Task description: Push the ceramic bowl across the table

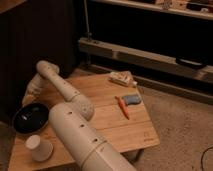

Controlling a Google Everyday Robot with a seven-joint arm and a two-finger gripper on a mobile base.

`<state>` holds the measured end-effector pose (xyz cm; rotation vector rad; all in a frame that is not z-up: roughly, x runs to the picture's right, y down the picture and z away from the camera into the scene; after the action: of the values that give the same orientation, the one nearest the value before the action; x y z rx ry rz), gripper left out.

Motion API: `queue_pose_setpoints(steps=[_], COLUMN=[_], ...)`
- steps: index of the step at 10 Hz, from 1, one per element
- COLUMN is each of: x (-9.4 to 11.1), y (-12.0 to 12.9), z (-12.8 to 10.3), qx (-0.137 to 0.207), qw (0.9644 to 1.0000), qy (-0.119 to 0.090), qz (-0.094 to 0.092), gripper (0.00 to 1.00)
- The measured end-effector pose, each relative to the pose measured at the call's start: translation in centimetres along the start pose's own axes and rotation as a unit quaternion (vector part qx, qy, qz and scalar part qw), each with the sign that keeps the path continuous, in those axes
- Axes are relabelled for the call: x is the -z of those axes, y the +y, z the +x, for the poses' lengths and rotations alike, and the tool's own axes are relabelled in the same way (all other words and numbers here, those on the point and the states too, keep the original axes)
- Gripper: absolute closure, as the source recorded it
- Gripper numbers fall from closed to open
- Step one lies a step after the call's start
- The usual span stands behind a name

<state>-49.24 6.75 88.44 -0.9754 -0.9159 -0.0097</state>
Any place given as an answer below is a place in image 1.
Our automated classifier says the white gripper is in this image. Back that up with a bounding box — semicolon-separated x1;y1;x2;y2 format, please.
22;74;45;105

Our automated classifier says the black ceramic bowl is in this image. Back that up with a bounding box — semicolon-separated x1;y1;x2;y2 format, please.
12;103;49;134

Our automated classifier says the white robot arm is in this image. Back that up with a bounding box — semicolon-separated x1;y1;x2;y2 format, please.
25;60;136;171

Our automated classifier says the white paper cup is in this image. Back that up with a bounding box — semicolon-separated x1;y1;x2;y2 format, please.
25;135;54;162

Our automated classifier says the metal vertical pole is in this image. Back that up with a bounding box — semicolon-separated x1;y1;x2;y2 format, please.
83;0;92;41

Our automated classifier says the orange carrot toy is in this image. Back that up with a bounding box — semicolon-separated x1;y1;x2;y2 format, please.
115;96;130;120

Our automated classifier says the beige packaged item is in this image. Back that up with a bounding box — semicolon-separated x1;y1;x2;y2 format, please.
109;71;137;87

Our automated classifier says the blue grey toy object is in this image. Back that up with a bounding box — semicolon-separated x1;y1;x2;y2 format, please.
122;94;141;105

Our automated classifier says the long wooden bench beam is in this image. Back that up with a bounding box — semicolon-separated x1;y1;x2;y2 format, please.
78;37;213;84

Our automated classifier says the upper wooden shelf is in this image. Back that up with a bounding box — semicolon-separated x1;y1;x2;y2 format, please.
91;0;213;21

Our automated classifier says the black handle on bench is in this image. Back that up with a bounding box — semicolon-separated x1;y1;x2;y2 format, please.
175;58;207;70

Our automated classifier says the black cable on floor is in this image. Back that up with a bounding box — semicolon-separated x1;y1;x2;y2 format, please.
200;145;213;171

